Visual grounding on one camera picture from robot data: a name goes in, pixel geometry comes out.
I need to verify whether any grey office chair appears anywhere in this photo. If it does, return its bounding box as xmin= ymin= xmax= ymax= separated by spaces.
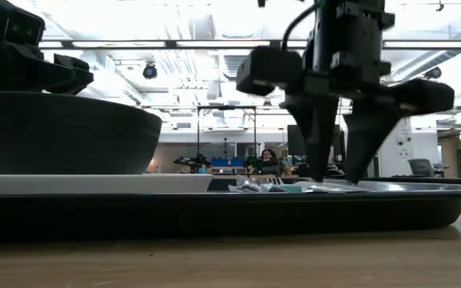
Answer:
xmin=407 ymin=158 xmax=435 ymax=178

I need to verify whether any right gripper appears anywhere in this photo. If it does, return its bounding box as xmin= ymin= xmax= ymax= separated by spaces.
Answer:
xmin=236 ymin=0 xmax=455 ymax=185

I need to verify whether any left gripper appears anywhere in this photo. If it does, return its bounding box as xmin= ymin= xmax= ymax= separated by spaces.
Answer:
xmin=0 ymin=39 xmax=94 ymax=96

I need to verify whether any black monitor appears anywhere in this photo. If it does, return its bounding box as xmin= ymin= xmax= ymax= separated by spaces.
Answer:
xmin=287 ymin=124 xmax=346 ymax=159

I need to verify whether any black ceiling spotlight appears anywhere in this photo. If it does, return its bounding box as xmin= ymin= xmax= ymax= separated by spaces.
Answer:
xmin=424 ymin=66 xmax=443 ymax=80
xmin=142 ymin=62 xmax=158 ymax=80

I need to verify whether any person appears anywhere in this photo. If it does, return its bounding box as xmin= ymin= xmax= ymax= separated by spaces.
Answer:
xmin=256 ymin=149 xmax=291 ymax=178

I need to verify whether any black overhead light bar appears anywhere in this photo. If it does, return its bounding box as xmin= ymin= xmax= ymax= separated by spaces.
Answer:
xmin=38 ymin=38 xmax=461 ymax=50

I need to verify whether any black metal frame stand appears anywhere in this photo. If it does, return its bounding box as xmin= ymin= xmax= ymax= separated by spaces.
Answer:
xmin=196 ymin=105 xmax=258 ymax=177

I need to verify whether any white round plate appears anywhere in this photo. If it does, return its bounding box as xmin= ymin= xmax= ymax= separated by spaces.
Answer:
xmin=0 ymin=173 xmax=214 ymax=196

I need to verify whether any black plastic serving tray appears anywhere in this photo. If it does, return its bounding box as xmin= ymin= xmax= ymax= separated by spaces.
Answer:
xmin=0 ymin=178 xmax=461 ymax=242

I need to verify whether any blue storage bin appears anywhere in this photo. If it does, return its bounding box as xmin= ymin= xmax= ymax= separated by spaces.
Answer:
xmin=210 ymin=158 xmax=246 ymax=168

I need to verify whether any black round bowl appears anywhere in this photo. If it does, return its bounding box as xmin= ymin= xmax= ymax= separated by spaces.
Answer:
xmin=0 ymin=90 xmax=163 ymax=175

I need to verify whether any spoon with teal handle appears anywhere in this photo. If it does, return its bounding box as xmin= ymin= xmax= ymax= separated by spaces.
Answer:
xmin=236 ymin=175 xmax=304 ymax=194

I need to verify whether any grey cloth napkin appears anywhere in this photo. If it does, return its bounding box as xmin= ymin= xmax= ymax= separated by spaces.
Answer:
xmin=227 ymin=180 xmax=370 ymax=194

